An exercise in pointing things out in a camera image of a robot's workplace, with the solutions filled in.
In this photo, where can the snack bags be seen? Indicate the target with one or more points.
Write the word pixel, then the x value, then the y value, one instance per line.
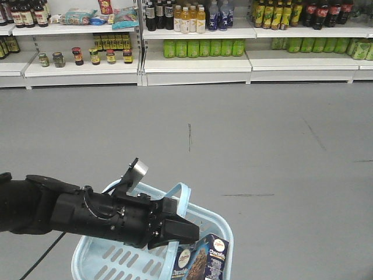
pixel 118 18

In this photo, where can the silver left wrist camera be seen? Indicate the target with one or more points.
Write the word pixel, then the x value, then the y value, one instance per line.
pixel 134 174

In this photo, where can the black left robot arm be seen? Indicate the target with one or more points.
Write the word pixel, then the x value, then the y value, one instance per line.
pixel 38 205

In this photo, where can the dark blue chocofello cookie box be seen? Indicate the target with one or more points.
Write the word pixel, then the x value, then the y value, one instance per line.
pixel 205 259

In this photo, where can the green drink bottle row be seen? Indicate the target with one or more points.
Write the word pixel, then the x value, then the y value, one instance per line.
pixel 203 48

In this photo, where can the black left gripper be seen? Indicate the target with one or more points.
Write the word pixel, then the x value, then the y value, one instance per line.
pixel 141 221

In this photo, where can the light blue plastic basket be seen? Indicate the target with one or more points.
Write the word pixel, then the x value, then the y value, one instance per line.
pixel 96 258

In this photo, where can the cola bottles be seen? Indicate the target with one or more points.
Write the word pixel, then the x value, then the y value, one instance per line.
pixel 317 14

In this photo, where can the white supermarket shelf unit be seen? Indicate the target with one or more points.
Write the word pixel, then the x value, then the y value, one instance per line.
pixel 68 50

